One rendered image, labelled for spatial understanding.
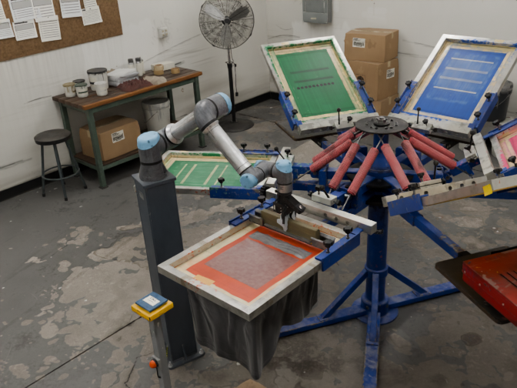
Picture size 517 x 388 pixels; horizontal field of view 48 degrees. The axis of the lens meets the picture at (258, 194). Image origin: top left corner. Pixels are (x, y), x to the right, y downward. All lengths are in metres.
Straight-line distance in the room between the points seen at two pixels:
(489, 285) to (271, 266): 0.95
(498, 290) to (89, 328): 2.70
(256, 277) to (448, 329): 1.67
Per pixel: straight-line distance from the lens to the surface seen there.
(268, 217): 2.97
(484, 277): 2.46
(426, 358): 3.72
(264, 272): 2.68
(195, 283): 2.59
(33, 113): 6.24
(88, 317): 4.25
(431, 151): 3.38
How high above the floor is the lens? 2.44
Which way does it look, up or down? 26 degrees down
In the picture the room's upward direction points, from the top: 4 degrees counter-clockwise
